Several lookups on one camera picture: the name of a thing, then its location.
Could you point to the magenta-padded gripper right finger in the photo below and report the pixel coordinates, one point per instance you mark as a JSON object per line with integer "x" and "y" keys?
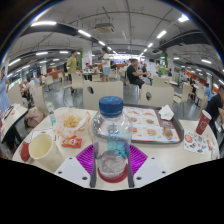
{"x": 141, "y": 159}

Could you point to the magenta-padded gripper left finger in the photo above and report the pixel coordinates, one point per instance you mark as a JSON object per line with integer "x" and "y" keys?
{"x": 83, "y": 160}

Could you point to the clear blue-capped water bottle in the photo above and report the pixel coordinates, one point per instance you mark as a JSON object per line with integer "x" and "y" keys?
{"x": 111, "y": 140}

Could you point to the red ketchup packet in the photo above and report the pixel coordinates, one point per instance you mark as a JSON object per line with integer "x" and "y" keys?
{"x": 72, "y": 142}

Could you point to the dark food tray with liner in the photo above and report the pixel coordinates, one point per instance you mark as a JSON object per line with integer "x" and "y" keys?
{"x": 150, "y": 125}

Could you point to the fried pastry piece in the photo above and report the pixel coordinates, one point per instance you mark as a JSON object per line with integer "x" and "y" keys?
{"x": 167, "y": 132}

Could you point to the clear bag of fries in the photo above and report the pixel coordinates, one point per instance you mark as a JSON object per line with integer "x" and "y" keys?
{"x": 71, "y": 121}

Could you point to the cream plastic cup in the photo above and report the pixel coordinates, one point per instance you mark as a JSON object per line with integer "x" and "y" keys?
{"x": 43, "y": 150}

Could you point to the white red-bordered paper sheet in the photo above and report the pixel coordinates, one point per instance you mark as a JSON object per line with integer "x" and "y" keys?
{"x": 43, "y": 133}

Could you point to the crumpled white napkin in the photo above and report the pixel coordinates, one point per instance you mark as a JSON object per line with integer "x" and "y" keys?
{"x": 166, "y": 112}

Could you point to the small teal-labelled clear bottle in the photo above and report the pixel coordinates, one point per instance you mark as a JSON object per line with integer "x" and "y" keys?
{"x": 52, "y": 115}

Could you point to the colourful printed flyer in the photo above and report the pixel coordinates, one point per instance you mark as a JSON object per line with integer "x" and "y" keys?
{"x": 196, "y": 141}

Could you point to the cream chair with round hole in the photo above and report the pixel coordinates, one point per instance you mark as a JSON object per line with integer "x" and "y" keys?
{"x": 157, "y": 96}
{"x": 103, "y": 95}

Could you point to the pink bag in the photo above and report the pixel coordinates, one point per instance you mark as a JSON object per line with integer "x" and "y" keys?
{"x": 33, "y": 116}

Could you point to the red paper cup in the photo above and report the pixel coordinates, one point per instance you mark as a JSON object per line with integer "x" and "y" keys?
{"x": 203, "y": 122}

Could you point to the cream chair holding bag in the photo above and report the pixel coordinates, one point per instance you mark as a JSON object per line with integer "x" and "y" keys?
{"x": 40, "y": 98}

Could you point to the cream side table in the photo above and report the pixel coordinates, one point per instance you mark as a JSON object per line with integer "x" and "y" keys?
{"x": 11, "y": 116}

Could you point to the person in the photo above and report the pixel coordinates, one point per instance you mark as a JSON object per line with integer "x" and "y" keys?
{"x": 106, "y": 65}
{"x": 71, "y": 65}
{"x": 135, "y": 73}
{"x": 213, "y": 106}

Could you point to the ceiling air conditioner unit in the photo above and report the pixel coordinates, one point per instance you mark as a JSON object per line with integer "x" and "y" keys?
{"x": 104, "y": 27}

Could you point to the group of ceiling lights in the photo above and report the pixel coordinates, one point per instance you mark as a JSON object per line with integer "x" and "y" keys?
{"x": 43, "y": 23}

